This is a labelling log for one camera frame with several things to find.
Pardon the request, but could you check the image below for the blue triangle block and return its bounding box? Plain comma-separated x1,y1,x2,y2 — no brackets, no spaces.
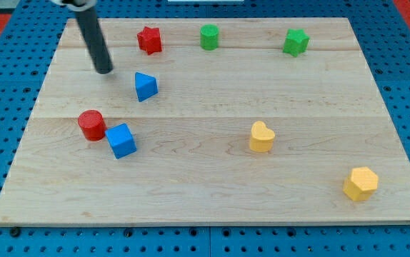
135,72,159,102

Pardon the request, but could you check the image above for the yellow heart block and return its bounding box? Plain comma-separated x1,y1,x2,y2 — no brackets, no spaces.
249,121,276,153

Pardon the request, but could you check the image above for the wooden board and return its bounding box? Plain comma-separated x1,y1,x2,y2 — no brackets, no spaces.
0,18,410,227

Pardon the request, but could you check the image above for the blue cube block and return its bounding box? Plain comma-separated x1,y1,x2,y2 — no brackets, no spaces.
105,124,137,159

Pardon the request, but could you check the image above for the green cylinder block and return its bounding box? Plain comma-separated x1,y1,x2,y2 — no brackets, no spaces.
200,24,219,51

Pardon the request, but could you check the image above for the red star block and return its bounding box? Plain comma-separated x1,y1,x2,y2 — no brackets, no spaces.
137,26,162,55

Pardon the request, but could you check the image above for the red cylinder block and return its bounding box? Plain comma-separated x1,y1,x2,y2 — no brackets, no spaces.
78,110,106,141

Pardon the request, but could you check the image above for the green star block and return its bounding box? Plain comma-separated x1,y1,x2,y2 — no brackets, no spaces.
283,29,310,57

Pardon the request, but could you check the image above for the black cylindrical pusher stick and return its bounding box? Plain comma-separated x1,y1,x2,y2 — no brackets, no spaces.
59,0,114,74

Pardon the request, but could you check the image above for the yellow hexagon block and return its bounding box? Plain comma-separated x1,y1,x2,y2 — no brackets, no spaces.
342,166,379,201

